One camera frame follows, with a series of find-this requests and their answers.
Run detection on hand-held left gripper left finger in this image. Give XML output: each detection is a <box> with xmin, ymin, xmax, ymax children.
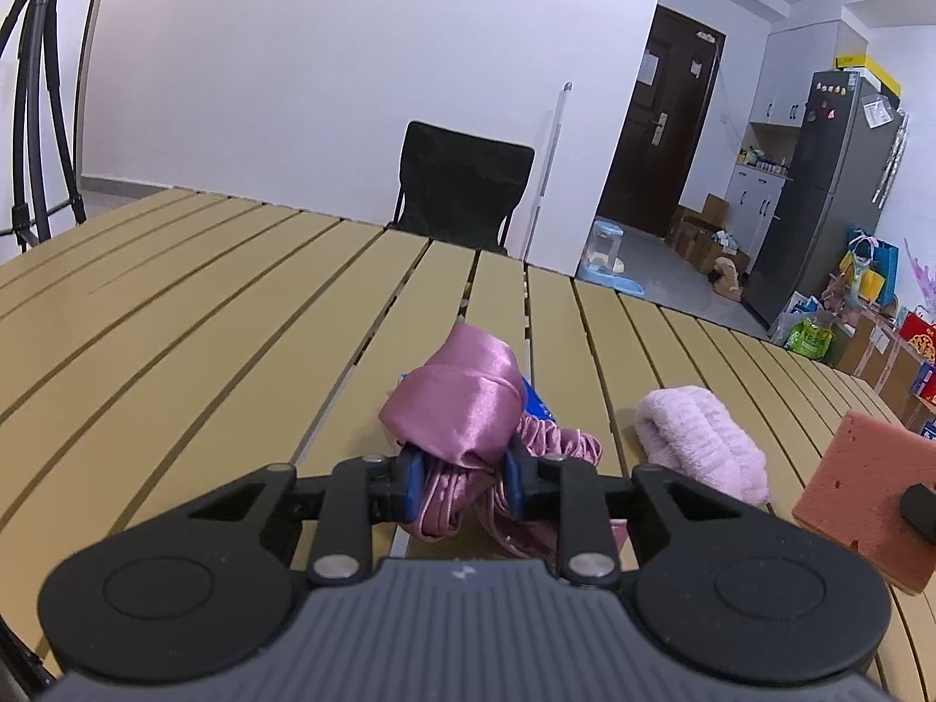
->
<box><xmin>186</xmin><ymin>448</ymin><xmax>426</xmax><ymax>587</ymax></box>

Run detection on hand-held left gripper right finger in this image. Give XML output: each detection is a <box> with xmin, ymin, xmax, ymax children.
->
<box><xmin>506</xmin><ymin>439</ymin><xmax>739</xmax><ymax>590</ymax></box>

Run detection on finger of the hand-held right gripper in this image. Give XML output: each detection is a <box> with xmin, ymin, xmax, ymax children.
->
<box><xmin>899</xmin><ymin>483</ymin><xmax>936</xmax><ymax>528</ymax></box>

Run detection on pink sponge block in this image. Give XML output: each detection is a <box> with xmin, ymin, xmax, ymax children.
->
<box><xmin>791</xmin><ymin>411</ymin><xmax>936</xmax><ymax>597</ymax></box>

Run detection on blue patterned pouch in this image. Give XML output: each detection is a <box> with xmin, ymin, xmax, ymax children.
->
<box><xmin>398</xmin><ymin>371</ymin><xmax>559</xmax><ymax>425</ymax></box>

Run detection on pink satin cloth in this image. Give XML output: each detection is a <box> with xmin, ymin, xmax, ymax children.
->
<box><xmin>378</xmin><ymin>322</ymin><xmax>630</xmax><ymax>564</ymax></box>

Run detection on pink fluffy towel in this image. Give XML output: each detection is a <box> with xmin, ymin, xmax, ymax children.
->
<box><xmin>634</xmin><ymin>384</ymin><xmax>770</xmax><ymax>505</ymax></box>

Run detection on large taped cardboard box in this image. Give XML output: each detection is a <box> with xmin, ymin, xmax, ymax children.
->
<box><xmin>834</xmin><ymin>314</ymin><xmax>930</xmax><ymax>418</ymax></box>

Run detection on red gift box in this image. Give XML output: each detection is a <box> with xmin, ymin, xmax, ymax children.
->
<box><xmin>898</xmin><ymin>311</ymin><xmax>936</xmax><ymax>367</ymax></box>

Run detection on green bag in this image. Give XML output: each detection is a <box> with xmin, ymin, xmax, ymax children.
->
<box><xmin>786</xmin><ymin>311</ymin><xmax>835</xmax><ymax>359</ymax></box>

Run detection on yellow gift bag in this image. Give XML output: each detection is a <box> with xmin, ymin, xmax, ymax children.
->
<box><xmin>839</xmin><ymin>252</ymin><xmax>886</xmax><ymax>301</ymax></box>

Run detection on blue gift bag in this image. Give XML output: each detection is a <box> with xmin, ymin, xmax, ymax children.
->
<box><xmin>848</xmin><ymin>230</ymin><xmax>900</xmax><ymax>308</ymax></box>

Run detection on blue pet water feeder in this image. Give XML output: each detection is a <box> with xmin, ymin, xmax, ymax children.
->
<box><xmin>581</xmin><ymin>219</ymin><xmax>646</xmax><ymax>300</ymax></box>

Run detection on tan folding camping table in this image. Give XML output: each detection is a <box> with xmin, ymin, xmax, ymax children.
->
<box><xmin>0</xmin><ymin>188</ymin><xmax>936</xmax><ymax>702</ymax></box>

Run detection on open cardboard box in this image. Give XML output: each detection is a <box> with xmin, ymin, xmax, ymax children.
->
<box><xmin>673</xmin><ymin>212</ymin><xmax>751</xmax><ymax>279</ymax></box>

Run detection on grey refrigerator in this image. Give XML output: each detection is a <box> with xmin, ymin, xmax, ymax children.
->
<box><xmin>747</xmin><ymin>71</ymin><xmax>908</xmax><ymax>330</ymax></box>

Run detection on black folding chair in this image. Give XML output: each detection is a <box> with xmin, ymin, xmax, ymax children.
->
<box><xmin>385</xmin><ymin>121</ymin><xmax>536</xmax><ymax>257</ymax></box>

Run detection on white mop pole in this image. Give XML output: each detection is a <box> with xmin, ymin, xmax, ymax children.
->
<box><xmin>525</xmin><ymin>80</ymin><xmax>575</xmax><ymax>264</ymax></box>

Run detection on white base cabinet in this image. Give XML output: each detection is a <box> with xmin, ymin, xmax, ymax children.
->
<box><xmin>720</xmin><ymin>164</ymin><xmax>787</xmax><ymax>264</ymax></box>

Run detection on dark brown door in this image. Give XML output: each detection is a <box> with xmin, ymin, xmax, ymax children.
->
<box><xmin>596</xmin><ymin>4</ymin><xmax>728</xmax><ymax>239</ymax></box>

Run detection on yellow black box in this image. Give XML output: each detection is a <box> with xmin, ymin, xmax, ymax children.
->
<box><xmin>834</xmin><ymin>53</ymin><xmax>904</xmax><ymax>96</ymax></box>

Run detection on black tripod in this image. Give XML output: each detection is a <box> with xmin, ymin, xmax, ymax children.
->
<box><xmin>0</xmin><ymin>0</ymin><xmax>89</xmax><ymax>253</ymax></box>

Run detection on purple wall decal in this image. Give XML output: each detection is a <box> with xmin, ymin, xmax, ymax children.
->
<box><xmin>903</xmin><ymin>238</ymin><xmax>936</xmax><ymax>323</ymax></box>

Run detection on white wall cabinet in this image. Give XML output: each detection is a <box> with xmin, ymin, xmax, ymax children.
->
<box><xmin>749</xmin><ymin>18</ymin><xmax>842</xmax><ymax>125</ymax></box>

